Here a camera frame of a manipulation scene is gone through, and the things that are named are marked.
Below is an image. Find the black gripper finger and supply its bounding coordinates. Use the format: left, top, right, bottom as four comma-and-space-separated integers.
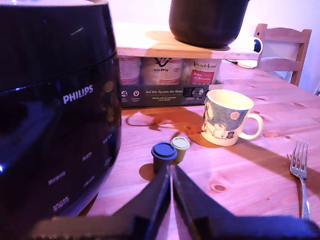
112, 165, 172, 237
172, 164, 237, 239

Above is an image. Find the dark rice cooker pot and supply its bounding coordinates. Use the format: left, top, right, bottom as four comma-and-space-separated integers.
168, 0, 251, 49

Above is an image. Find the black Philips rice cooker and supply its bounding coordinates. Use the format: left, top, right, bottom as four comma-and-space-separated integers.
0, 0, 123, 240

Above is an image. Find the wooden shelf board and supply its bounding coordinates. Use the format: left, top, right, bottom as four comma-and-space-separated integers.
112, 22, 260, 61

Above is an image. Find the small dark blue lidded cup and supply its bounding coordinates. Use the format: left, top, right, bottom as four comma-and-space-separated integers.
151, 141, 178, 175

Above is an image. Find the small green lidded cup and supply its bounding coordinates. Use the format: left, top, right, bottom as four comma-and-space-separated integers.
170, 136, 191, 163

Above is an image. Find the white mug with cartoon print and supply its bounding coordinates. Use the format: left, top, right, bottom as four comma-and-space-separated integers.
201, 89, 264, 147

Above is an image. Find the cardboard tray with dark print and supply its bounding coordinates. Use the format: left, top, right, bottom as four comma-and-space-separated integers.
119, 79, 224, 109

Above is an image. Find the silver metal fork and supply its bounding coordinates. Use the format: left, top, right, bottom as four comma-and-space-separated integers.
289, 139, 312, 221

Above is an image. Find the can with black logo label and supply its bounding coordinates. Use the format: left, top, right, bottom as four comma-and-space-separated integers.
141, 57, 185, 86

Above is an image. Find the can with red label patch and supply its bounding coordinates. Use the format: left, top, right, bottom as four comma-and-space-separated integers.
184, 58, 222, 86

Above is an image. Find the can with pink label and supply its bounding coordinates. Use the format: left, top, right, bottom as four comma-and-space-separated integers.
118, 56, 141, 86

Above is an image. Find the wooden chair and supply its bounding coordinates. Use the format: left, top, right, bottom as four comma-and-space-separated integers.
254, 23, 313, 87

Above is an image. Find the white round security camera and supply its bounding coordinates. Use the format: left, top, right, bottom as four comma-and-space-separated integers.
236, 36, 264, 70

